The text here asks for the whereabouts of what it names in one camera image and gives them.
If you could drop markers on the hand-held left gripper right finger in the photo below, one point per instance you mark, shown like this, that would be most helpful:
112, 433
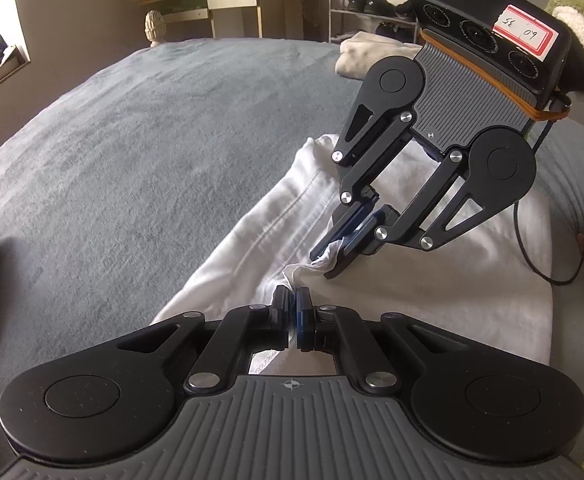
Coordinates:
302, 320

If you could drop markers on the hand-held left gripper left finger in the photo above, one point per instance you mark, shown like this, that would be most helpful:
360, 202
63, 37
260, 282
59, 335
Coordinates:
286, 317

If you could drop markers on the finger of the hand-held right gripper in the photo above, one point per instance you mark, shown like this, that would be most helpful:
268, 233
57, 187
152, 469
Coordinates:
366, 242
344, 232

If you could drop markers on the white printed sweatshirt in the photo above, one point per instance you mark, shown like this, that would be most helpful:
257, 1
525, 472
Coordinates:
272, 240

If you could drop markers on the folded beige garment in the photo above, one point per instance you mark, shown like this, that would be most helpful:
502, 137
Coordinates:
366, 55

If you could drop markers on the metal rack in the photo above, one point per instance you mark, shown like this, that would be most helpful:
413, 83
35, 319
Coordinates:
333, 10

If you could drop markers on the grey bed blanket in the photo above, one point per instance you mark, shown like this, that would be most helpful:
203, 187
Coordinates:
122, 160

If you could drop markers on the carved bedpost finial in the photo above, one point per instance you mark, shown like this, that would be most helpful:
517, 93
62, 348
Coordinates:
155, 27

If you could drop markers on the cardboard box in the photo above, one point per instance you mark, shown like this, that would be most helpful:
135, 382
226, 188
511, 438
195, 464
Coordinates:
14, 62

